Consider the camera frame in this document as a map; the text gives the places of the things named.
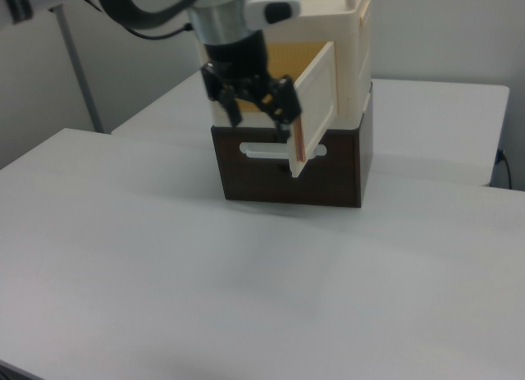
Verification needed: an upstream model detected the grey metal pole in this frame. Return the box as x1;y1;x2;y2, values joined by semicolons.
51;6;104;133

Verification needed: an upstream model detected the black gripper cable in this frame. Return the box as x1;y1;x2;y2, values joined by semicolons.
130;22;194;41

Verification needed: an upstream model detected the black cable at wall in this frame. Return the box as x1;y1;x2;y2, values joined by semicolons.
495;148;514;189

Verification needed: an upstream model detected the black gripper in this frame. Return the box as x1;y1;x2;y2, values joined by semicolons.
199;30;304;144

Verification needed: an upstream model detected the white drawer handle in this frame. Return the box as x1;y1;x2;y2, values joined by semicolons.
238;140;329;160

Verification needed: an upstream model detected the dark brown drawer box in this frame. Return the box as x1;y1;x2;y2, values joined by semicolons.
210;82;375;209

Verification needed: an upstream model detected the cream cabinet door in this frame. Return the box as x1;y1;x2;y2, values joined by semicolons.
285;40;339;180

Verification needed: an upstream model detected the cream plastic cabinet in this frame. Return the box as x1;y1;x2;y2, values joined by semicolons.
207;0;373;131

